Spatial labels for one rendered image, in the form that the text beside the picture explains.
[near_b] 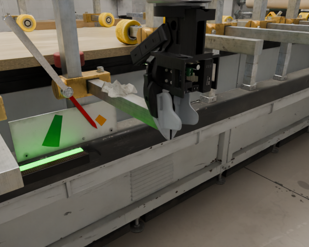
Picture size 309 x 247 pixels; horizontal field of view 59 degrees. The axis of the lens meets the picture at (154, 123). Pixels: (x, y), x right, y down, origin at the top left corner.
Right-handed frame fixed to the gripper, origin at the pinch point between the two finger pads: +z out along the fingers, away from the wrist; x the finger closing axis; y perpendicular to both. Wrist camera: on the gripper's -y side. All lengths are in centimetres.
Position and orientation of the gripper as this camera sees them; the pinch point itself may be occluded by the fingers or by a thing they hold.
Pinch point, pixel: (167, 131)
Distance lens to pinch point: 47.1
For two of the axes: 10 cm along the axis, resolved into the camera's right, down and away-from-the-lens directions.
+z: 0.0, 9.1, 4.0
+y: 6.1, 3.2, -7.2
